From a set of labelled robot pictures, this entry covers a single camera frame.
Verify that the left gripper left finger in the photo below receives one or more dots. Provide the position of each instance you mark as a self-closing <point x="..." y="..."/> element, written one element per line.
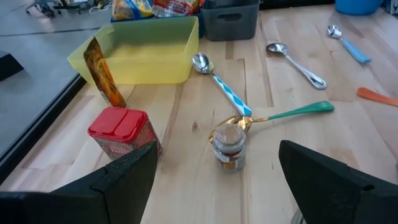
<point x="93" y="199"/>

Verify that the blue round lid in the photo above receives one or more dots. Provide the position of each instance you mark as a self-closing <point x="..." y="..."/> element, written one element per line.
<point x="357" y="6"/>

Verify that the yellow plastic bin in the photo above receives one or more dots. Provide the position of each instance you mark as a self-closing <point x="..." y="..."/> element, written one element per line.
<point x="149" y="68"/>

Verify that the blue yellow snack bag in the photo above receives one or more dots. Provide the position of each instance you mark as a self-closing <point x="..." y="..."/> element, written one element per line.
<point x="132" y="7"/>

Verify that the grey plastic bin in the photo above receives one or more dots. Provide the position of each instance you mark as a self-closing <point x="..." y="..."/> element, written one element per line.
<point x="230" y="29"/>

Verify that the orange brown seasoning packet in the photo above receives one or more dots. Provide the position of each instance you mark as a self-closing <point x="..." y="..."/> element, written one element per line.
<point x="102" y="77"/>

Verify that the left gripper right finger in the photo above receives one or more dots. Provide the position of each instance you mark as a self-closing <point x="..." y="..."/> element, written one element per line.
<point x="335" y="196"/>

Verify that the orange red snack bag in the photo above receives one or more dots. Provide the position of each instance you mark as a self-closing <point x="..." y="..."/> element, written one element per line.
<point x="177" y="6"/>

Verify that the small glass spice jar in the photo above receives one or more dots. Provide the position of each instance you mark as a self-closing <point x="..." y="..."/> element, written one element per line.
<point x="230" y="146"/>

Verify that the red lid spice tin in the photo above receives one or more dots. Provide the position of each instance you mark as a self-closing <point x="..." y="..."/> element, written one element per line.
<point x="119" y="124"/>

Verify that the plain silver metal spoon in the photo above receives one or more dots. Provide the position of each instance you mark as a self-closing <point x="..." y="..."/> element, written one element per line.
<point x="276" y="47"/>

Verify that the black aluminium table frame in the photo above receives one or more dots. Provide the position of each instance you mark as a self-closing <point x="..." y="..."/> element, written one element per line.
<point x="37" y="130"/>

